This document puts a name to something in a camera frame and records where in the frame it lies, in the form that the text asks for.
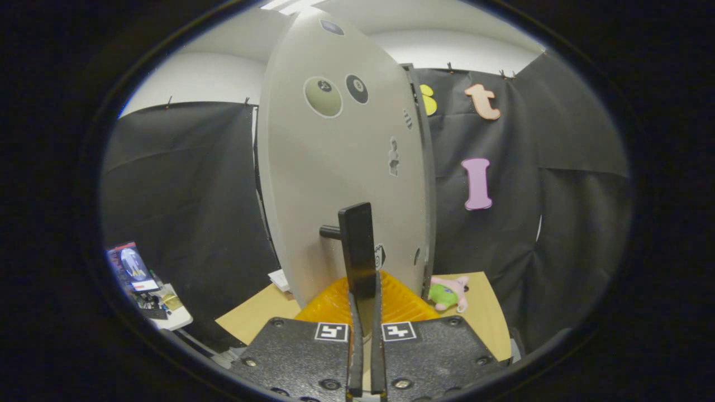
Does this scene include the black door handle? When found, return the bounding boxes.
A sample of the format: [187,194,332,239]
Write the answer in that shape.
[320,202,378,299]

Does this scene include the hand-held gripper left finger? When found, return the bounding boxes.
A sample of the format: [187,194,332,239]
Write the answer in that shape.
[230,277,364,402]

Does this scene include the light grey shoe cabinet door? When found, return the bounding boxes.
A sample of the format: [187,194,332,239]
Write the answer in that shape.
[256,7,431,309]

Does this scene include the black backdrop cloth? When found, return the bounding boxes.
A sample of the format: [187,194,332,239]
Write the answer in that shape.
[101,50,635,355]

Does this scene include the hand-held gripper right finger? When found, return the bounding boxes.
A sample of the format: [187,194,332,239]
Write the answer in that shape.
[370,271,513,401]

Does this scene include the pink and green plush toy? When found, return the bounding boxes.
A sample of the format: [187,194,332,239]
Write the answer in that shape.
[427,275,470,313]

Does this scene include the long ceiling light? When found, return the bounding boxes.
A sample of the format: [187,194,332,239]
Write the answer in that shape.
[260,0,325,16]

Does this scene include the dark grey shoe cabinet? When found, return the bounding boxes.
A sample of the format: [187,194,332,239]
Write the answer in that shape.
[401,63,438,299]

